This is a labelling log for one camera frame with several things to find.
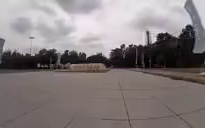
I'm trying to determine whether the grey concrete slab pavement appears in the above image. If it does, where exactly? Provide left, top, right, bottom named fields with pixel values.
left=0, top=68, right=205, bottom=128

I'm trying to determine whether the pale statue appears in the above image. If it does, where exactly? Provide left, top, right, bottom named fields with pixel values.
left=55, top=52, right=62, bottom=70

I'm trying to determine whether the row of trees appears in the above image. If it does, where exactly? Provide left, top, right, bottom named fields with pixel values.
left=0, top=47, right=110, bottom=70
left=109, top=24, right=205, bottom=69

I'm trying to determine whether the grass strip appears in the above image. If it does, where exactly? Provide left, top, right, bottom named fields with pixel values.
left=131, top=67, right=205, bottom=87

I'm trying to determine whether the low pale stone wall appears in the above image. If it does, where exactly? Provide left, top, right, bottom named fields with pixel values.
left=69, top=63, right=108, bottom=72

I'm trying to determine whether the tall lamp post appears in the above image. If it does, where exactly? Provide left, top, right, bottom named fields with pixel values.
left=28, top=36, right=36, bottom=57

